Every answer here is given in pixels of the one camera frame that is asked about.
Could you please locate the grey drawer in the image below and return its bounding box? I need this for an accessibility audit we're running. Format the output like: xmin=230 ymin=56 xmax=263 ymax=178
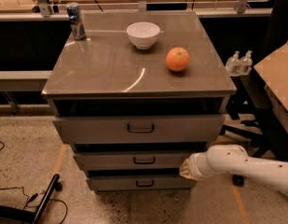
xmin=53 ymin=114 xmax=225 ymax=144
xmin=87 ymin=175 xmax=196 ymax=192
xmin=74 ymin=150 xmax=190 ymax=171

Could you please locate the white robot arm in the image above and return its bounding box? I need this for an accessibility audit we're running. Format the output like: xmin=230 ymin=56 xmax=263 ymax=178
xmin=179 ymin=145 xmax=288 ymax=196

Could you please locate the grey top drawer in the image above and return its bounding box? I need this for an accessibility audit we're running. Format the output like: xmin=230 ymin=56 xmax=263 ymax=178
xmin=53 ymin=114 xmax=225 ymax=144

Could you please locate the grey drawer cabinet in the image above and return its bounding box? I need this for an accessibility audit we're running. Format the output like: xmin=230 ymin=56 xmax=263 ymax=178
xmin=42 ymin=11 xmax=236 ymax=180

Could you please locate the grey bottom drawer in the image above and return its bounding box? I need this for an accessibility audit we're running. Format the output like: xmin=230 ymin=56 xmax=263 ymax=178
xmin=87 ymin=175 xmax=196 ymax=192

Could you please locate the black office chair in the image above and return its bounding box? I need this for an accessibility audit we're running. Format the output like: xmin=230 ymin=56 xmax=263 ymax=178
xmin=221 ymin=0 xmax=288 ymax=187

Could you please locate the orange fruit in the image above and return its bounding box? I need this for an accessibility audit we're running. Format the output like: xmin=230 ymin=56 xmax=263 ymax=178
xmin=166 ymin=47 xmax=190 ymax=72

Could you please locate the clear sanitizer bottle right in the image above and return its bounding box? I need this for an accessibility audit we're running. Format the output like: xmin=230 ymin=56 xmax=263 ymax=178
xmin=239 ymin=50 xmax=253 ymax=73

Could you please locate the brown wooden table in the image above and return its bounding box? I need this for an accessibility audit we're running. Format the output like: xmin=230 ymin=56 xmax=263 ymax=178
xmin=254 ymin=41 xmax=288 ymax=133

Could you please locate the white ceramic bowl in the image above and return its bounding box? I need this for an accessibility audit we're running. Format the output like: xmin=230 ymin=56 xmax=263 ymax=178
xmin=127 ymin=21 xmax=160 ymax=49

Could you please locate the black stand leg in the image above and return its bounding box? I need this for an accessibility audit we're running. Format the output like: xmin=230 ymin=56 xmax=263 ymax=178
xmin=0 ymin=173 xmax=62 ymax=224

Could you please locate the blue silver drink can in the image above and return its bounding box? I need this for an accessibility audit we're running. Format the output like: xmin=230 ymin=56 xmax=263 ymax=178
xmin=66 ymin=2 xmax=86 ymax=40

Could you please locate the black floor cable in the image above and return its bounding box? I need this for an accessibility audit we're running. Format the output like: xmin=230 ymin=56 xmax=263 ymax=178
xmin=0 ymin=128 xmax=69 ymax=214

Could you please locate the grey metal rail bench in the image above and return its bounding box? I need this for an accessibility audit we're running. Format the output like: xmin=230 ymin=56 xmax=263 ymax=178
xmin=0 ymin=71 xmax=51 ymax=91

